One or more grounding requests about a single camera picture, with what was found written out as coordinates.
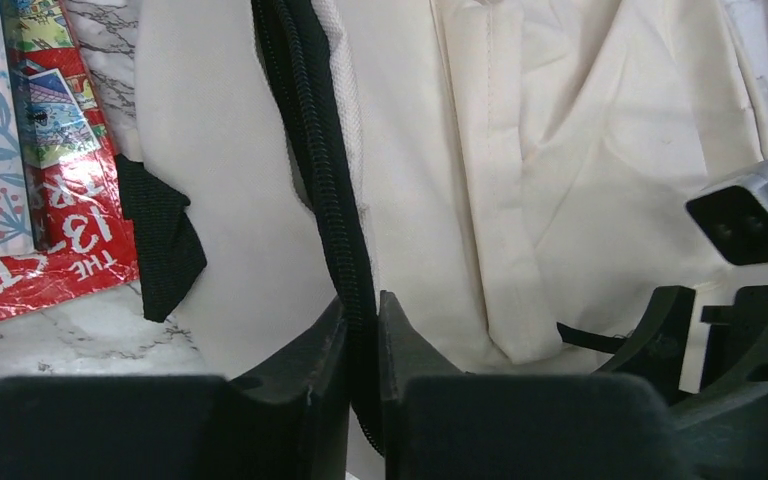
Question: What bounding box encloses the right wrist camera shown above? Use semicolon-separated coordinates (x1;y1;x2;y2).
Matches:
685;160;768;266

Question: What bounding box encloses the red cover book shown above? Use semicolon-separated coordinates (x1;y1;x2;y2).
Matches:
0;1;138;321

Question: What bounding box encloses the cream canvas backpack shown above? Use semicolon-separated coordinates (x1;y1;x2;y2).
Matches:
120;1;768;479

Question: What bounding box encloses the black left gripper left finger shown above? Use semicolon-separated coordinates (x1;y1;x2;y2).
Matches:
0;301;348;479

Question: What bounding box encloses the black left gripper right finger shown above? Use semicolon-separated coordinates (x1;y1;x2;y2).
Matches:
378;291;693;479

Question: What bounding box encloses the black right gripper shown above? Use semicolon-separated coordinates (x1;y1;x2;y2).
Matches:
601;285;768;479

